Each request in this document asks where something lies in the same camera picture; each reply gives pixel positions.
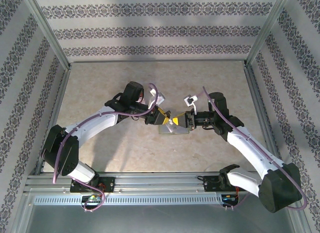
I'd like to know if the slotted grey cable duct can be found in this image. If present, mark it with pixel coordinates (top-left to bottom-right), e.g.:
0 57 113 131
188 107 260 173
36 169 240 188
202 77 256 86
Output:
32 194 226 206

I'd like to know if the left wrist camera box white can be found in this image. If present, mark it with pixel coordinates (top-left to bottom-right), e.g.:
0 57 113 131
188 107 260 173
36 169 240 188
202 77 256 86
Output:
148 88 167 109

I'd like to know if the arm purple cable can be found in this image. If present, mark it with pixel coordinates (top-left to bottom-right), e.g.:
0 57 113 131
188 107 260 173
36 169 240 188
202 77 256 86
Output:
196 86 308 212
52 82 160 213

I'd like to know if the aluminium corner post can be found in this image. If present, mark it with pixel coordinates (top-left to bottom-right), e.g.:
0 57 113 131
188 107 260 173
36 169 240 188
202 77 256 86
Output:
19 0 72 70
244 0 293 68

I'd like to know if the aluminium side rail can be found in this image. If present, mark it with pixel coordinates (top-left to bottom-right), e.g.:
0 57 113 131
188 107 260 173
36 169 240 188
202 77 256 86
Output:
34 62 73 174
243 62 283 173

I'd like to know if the aluminium mounting rail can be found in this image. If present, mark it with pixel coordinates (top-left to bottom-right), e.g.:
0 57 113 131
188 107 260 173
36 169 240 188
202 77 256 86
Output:
23 170 294 194

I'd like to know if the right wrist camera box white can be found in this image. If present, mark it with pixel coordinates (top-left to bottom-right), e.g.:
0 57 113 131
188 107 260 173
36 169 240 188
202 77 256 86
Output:
183 94 201 114

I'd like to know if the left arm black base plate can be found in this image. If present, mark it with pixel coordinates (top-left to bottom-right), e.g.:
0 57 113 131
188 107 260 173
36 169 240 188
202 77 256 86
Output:
69 176 116 194

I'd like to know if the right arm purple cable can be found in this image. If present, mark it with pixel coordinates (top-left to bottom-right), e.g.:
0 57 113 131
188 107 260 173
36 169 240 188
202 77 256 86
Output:
196 86 308 212

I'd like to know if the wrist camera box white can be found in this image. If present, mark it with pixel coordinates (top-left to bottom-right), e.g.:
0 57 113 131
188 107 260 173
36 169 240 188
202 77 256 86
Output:
183 94 201 114
148 88 167 109

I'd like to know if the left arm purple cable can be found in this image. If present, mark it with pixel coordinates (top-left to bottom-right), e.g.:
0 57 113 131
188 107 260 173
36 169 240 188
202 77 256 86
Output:
52 82 160 213

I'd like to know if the grey sheet metal shelf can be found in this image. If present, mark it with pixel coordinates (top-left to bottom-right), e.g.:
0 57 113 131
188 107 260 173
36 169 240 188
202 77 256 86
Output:
14 204 305 233

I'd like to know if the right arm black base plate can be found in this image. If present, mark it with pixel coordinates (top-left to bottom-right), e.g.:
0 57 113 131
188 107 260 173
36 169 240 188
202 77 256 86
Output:
202 175 250 193

